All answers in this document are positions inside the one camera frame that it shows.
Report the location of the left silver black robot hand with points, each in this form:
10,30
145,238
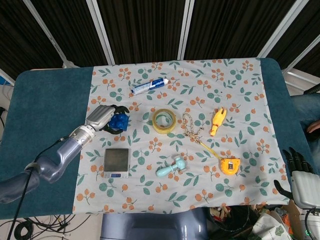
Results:
100,116

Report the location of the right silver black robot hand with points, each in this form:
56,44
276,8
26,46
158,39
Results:
306,187

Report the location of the blue toy building block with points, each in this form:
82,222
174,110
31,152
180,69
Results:
118,122

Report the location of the small digital scale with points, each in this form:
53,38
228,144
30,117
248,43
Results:
117,160

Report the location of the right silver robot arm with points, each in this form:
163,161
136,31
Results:
312,223

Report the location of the person hand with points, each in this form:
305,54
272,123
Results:
315,127

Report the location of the brown cardboard piece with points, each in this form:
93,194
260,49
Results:
293,212

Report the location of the white leaf print bag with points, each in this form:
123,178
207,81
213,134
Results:
272,228

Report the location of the teal fabric table cover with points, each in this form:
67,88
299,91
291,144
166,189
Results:
47,95

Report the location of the blue white toothpaste tube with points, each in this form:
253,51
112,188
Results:
150,85

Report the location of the yellow adhesive tape roll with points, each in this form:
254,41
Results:
160,128

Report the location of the orange tape measure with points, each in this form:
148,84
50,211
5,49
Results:
230,166

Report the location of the black waste bin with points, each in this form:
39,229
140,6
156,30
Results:
232,222

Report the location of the blue jeans leg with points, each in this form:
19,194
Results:
305,105

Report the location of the teal roller massager toy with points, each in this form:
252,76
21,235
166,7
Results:
178,163

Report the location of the floral printed white tablecloth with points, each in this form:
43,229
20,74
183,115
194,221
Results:
190,82

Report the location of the yellow rubber chicken toy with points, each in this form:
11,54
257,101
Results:
217,121

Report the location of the blue-grey robot torso base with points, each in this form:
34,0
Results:
150,225

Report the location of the white partition frame bar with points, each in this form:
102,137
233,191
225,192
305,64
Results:
185,30
46,32
280,27
101,32
302,53

